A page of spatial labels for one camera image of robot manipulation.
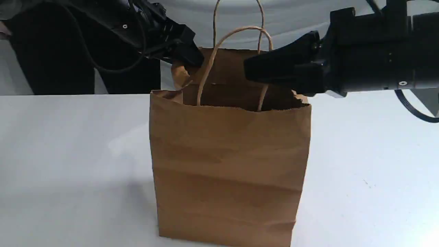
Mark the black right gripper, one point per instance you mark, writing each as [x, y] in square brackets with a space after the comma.
[358, 53]

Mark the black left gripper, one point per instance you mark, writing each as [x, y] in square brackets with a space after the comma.
[146, 26]

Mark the brown paper bag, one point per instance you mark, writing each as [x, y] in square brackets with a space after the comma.
[229, 156]

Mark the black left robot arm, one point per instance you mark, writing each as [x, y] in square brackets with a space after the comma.
[102, 11]

